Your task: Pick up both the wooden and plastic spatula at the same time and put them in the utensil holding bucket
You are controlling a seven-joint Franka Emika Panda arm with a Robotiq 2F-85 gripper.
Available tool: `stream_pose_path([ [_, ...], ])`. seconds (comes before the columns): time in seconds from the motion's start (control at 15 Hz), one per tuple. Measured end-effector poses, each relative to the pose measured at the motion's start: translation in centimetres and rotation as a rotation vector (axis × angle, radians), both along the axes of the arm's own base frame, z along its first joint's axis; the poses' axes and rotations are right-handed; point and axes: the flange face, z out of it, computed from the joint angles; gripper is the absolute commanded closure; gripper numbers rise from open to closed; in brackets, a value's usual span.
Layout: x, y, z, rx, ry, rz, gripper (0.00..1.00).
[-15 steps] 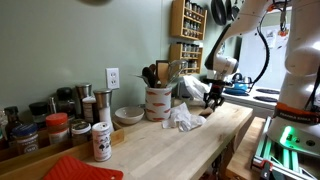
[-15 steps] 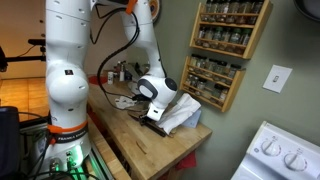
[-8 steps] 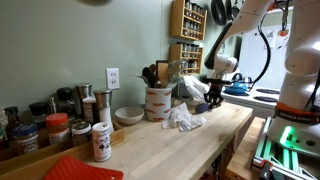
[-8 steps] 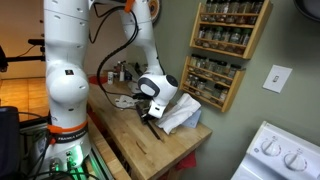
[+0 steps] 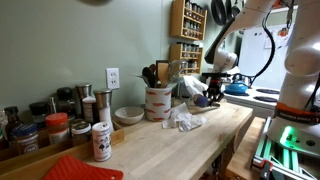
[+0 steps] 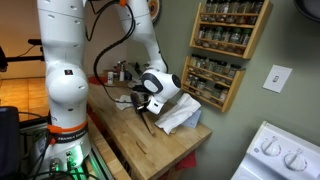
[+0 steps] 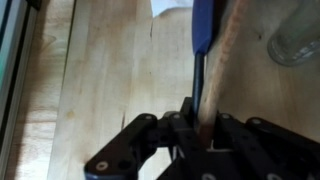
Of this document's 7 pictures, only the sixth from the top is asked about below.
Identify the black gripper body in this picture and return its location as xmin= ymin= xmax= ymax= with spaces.
xmin=133 ymin=98 xmax=151 ymax=116

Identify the white crumpled cloth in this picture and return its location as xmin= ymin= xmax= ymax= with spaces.
xmin=154 ymin=92 xmax=203 ymax=136

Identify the white cap bottle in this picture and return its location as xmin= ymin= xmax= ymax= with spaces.
xmin=118 ymin=62 xmax=126 ymax=82

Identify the white printed salt shaker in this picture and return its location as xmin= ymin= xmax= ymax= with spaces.
xmin=106 ymin=70 xmax=115 ymax=86

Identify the red silicone mat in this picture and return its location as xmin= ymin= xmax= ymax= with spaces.
xmin=87 ymin=75 xmax=110 ymax=86

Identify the pale blue paper sheet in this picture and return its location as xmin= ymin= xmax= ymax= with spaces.
xmin=181 ymin=109 xmax=203 ymax=130

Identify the red hanging cloth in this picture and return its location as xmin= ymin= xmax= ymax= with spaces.
xmin=174 ymin=151 xmax=198 ymax=172

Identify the wooden spice rack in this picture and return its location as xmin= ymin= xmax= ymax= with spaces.
xmin=178 ymin=54 xmax=247 ymax=113
xmin=188 ymin=0 xmax=274 ymax=61

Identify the white stove knob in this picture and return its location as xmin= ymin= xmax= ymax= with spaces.
xmin=260 ymin=137 xmax=283 ymax=157
xmin=283 ymin=152 xmax=308 ymax=173

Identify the black box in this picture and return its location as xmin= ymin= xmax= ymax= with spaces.
xmin=0 ymin=106 xmax=21 ymax=178

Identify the white stove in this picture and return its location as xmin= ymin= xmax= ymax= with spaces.
xmin=230 ymin=120 xmax=320 ymax=180

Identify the black hanging frying pan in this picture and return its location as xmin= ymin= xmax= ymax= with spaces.
xmin=292 ymin=0 xmax=320 ymax=23

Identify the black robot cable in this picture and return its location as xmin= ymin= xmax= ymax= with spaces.
xmin=84 ymin=0 xmax=137 ymax=104

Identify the black camera stand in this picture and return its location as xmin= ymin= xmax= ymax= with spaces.
xmin=0 ymin=38 xmax=45 ymax=73

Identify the white light switch plate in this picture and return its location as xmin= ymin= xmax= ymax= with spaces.
xmin=261 ymin=64 xmax=294 ymax=94

